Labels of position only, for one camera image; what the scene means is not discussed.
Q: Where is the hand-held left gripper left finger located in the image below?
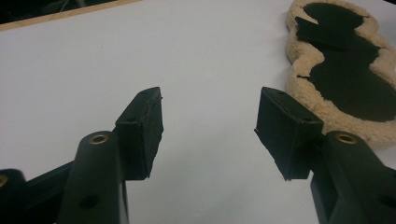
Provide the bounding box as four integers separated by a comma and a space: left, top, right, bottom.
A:
57, 86, 164, 224

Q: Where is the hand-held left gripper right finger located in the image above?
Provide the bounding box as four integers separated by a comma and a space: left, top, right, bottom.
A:
254, 86, 396, 224

